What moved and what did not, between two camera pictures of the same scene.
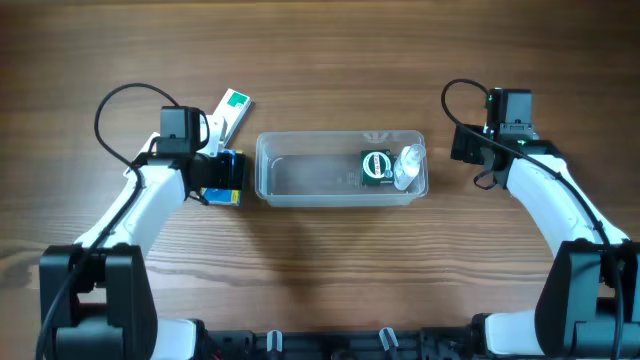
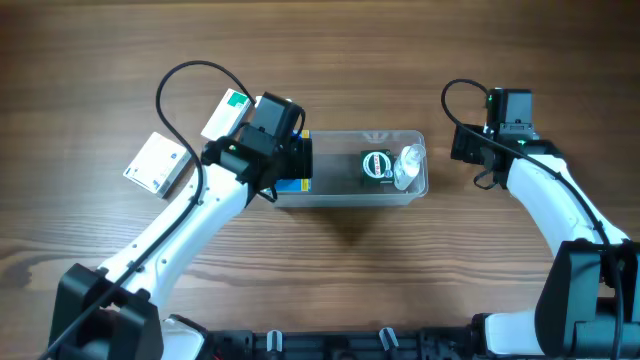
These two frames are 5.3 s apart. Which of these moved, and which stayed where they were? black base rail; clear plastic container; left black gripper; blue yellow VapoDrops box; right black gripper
Moved: left black gripper; blue yellow VapoDrops box
Stayed: right black gripper; clear plastic container; black base rail
